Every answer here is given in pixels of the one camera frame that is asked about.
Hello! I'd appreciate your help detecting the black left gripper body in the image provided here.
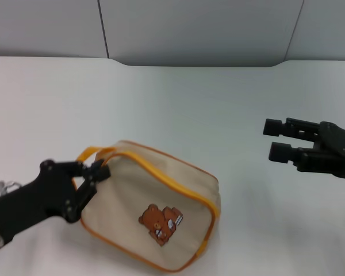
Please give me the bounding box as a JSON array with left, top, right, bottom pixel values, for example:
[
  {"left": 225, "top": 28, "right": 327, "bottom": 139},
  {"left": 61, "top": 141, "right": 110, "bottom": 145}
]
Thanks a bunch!
[{"left": 0, "top": 159, "right": 85, "bottom": 245}]

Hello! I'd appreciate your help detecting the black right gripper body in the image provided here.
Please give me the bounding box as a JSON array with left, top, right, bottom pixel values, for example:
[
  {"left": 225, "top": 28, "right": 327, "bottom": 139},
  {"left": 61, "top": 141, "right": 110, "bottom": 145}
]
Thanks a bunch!
[{"left": 293, "top": 121, "right": 345, "bottom": 179}]

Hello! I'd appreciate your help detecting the beige food bag orange trim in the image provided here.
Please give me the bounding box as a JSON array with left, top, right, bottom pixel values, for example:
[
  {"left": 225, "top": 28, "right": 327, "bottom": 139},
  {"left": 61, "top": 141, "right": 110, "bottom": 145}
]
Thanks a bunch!
[{"left": 74, "top": 140, "right": 221, "bottom": 273}]

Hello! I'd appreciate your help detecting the left gripper cable with connector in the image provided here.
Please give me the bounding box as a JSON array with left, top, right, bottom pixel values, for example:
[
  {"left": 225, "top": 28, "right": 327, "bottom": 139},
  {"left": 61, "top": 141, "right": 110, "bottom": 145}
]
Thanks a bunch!
[{"left": 0, "top": 179, "right": 21, "bottom": 198}]

